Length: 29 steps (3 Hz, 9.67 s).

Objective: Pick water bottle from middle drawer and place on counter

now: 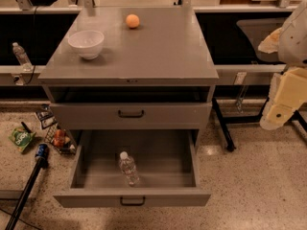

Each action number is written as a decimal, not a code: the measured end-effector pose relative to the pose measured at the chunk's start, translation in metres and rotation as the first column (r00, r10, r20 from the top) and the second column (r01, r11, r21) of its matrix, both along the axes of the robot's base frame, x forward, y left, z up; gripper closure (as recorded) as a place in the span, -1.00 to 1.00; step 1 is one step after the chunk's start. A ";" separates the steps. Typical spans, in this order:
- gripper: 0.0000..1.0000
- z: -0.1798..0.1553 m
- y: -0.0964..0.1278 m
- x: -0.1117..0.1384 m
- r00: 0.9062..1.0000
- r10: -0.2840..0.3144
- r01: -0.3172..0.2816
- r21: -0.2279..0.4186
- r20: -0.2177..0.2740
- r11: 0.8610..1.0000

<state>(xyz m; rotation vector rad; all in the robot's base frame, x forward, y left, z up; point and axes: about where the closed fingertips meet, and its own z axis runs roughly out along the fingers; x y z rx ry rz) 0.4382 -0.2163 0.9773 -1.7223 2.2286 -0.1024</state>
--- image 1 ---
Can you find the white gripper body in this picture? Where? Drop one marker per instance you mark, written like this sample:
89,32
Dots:
294,38

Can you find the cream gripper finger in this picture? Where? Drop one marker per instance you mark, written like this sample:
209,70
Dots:
289,93

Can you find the clear plastic water bottle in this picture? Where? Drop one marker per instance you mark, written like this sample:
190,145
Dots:
128,168

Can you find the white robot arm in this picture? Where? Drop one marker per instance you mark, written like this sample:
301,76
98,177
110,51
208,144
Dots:
288,91

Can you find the closed grey upper drawer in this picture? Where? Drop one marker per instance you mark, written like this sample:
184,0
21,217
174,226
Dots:
132,115

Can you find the grey metal drawer cabinet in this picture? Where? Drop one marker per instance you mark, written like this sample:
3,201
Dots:
164,60

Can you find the open grey lower drawer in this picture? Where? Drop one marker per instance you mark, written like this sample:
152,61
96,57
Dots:
145,168

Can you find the clear bottle on ledge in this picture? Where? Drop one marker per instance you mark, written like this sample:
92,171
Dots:
22,57

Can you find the black folding table stand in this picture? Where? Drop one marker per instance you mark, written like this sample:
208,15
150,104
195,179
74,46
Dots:
224,97

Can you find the grey tray table top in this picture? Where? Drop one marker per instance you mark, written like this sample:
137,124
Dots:
257,30

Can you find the orange ball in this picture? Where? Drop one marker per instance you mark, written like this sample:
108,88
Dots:
132,21

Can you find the white ceramic bowl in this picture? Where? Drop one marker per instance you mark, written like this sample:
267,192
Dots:
88,44

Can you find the dark snack packet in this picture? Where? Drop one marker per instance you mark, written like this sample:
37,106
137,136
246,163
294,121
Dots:
45,116

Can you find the blue soda can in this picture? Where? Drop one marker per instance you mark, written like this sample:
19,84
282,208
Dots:
42,152

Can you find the black marker pen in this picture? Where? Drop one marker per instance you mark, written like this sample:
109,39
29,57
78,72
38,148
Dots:
26,127

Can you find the green snack bag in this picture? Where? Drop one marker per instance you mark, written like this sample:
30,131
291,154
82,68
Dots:
21,138

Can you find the black pole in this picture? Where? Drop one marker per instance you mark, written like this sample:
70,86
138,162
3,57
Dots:
40,164

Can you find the wire basket with items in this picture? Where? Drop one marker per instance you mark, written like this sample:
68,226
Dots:
59,140

